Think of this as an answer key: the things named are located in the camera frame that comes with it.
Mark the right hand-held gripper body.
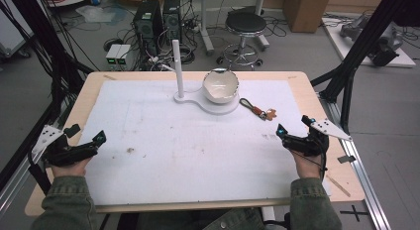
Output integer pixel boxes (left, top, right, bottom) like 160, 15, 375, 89
281, 118, 353, 158

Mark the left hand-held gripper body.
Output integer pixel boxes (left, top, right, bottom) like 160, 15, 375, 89
32, 124, 99, 169

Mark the person's left hand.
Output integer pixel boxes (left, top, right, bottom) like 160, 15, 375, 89
51, 157, 94, 178

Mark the person's right hand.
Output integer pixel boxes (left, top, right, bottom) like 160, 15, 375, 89
291, 151, 324, 180

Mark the wooden table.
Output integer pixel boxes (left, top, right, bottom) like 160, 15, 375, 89
24, 70, 367, 218

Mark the small black tag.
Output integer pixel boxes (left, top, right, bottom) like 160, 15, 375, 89
337, 154, 358, 165

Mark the white ceramic bowl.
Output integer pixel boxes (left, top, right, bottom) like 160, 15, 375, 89
201, 67, 241, 105

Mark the white board with devices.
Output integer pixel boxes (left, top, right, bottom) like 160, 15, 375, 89
321, 15, 417, 69

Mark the white power supply box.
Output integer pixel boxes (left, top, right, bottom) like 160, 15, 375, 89
105, 44, 122, 66
115, 44, 132, 66

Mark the white table mat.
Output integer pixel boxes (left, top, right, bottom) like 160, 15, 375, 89
78, 78, 332, 206

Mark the white desk leg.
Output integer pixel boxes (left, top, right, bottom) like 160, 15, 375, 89
197, 0, 216, 57
253, 0, 271, 52

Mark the white stand with pole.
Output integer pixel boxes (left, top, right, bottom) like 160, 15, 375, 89
170, 39, 241, 116

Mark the cardboard box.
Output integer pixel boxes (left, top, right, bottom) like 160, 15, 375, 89
282, 0, 334, 34

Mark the black round stool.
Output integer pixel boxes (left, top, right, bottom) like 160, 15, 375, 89
215, 11, 268, 71

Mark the clear plastic bag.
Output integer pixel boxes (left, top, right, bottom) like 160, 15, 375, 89
74, 4, 117, 26

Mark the large black computer tower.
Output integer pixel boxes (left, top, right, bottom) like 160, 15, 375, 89
133, 0, 165, 58

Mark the small black computer tower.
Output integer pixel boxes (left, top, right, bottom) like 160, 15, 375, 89
161, 0, 183, 44

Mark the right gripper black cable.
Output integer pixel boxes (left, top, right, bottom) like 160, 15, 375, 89
289, 137, 329, 182

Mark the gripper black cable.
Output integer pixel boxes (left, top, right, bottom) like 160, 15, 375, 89
27, 150, 52, 195
289, 137, 329, 182

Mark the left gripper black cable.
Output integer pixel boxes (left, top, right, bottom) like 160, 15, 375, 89
27, 150, 52, 195

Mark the keychain with brown strap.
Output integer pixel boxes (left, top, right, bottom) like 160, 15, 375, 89
239, 97, 278, 122

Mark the aluminium rail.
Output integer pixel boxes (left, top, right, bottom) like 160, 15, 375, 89
317, 90, 393, 230
0, 147, 51, 221

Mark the black metal frame with cables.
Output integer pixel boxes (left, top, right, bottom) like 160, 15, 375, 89
0, 0, 95, 191

